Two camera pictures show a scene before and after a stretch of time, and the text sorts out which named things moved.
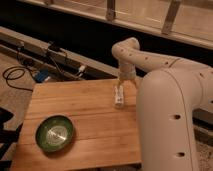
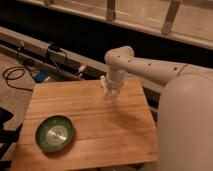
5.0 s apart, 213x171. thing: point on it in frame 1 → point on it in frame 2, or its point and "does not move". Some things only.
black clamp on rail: (54, 47) does not move
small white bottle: (119, 96) → (103, 84)
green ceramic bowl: (54, 133) does not move
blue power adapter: (40, 76) does not move
